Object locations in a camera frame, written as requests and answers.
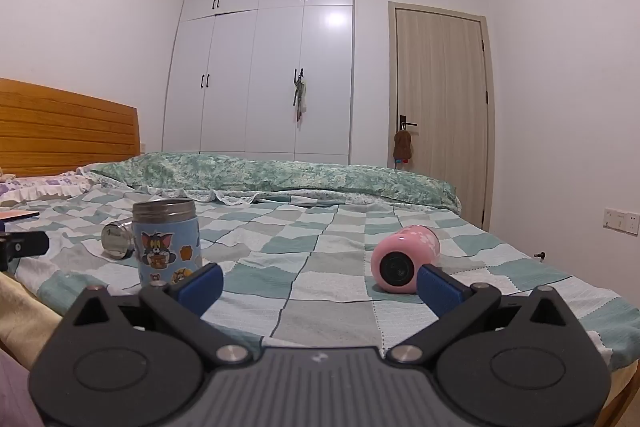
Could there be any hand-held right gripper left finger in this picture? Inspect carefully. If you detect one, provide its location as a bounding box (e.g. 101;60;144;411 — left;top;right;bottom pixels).
60;263;256;365

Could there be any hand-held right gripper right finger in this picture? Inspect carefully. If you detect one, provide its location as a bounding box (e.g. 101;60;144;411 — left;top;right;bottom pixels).
384;264;582;365

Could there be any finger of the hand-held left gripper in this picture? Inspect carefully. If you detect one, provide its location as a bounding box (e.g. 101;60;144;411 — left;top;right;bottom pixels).
0;231;50;272

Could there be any pink cup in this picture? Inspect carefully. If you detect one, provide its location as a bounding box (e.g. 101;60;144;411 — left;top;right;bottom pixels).
371;224;441;294

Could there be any blue cartoon cup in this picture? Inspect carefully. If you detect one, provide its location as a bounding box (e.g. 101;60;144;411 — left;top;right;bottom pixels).
132;198;203;294

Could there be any stainless steel cup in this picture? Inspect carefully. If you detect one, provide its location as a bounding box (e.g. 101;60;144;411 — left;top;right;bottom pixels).
101;218;136;260

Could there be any red flat book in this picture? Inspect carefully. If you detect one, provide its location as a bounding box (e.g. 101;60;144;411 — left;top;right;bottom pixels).
0;209;40;224

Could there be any purple floral pillow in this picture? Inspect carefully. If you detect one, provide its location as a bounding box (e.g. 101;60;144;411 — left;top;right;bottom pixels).
0;171;97;208

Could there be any green checkered blanket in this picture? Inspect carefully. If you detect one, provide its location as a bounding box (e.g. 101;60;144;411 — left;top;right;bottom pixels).
0;186;640;373

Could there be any wooden headboard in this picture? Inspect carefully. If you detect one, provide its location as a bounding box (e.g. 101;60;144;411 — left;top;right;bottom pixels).
0;78;140;178

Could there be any green floral quilt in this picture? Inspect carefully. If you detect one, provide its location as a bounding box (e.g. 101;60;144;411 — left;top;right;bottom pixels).
90;151;462;212

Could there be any pink cloth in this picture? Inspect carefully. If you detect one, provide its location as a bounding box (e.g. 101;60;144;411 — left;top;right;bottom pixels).
0;349;47;427

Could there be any light wooden door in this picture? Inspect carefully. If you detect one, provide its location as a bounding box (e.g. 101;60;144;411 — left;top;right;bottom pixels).
387;1;496;232

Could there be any hanging key bundle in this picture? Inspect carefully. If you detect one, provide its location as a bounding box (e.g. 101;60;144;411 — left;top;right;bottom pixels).
292;74;309;126

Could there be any white wardrobe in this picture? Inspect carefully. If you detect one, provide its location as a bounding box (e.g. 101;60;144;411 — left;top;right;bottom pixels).
162;0;356;166

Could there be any brown pouch on door handle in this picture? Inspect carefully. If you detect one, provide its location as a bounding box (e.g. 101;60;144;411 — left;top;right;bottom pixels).
392;130;414;170

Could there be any white wall socket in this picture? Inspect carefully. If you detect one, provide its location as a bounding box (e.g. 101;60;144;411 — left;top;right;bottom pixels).
603;206;640;237

